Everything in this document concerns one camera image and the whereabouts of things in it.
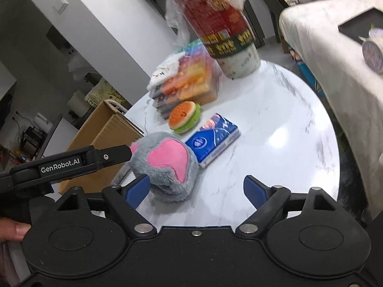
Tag black chair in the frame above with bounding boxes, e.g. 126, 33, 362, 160
244, 0, 289, 48

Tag red and white paper bucket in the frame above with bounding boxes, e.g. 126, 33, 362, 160
175, 0, 260, 80

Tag burger plush toy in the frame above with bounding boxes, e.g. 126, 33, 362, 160
168, 101, 202, 134

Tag black rectangular tray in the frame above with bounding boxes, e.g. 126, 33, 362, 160
338, 6, 383, 47

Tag blue tissue pack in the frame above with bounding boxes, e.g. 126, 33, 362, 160
184, 113, 241, 168

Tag white light switch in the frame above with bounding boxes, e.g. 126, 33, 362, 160
54, 0, 69, 15

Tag cream cylindrical appliance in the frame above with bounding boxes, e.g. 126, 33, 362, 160
67, 91, 90, 117

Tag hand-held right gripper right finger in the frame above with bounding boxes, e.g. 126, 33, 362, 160
235, 174, 340, 237

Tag black and white fluffy cushion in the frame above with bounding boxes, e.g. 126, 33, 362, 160
337, 146, 372, 225

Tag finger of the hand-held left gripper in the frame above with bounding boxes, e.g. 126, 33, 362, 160
90, 144, 132, 168

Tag clear plastic bucket liner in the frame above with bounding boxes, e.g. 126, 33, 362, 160
166, 0, 258, 47

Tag stack of colourful snack packets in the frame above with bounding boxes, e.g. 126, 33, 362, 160
150, 72, 220, 118

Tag white covered sofa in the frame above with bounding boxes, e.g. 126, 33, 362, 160
279, 0, 383, 168

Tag yellow printed bag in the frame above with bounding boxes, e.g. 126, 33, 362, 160
85, 78, 132, 110

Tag person's left hand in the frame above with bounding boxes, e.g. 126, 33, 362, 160
0, 218, 32, 243

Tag colourful printed cloth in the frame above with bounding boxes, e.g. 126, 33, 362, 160
287, 43, 327, 102

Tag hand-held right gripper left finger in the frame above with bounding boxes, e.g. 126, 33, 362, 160
55, 174, 158, 237

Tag pile of white plastic bags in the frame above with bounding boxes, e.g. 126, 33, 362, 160
67, 54, 99, 75

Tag brown cardboard box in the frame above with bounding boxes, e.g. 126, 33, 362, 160
57, 100, 145, 194

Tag colourful bead organizer box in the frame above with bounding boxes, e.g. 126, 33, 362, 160
168, 39, 220, 84

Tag grey plush toy pink ears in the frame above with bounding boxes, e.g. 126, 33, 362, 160
129, 132, 199, 207

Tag white plastic packet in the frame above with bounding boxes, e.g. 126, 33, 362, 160
147, 53, 183, 89

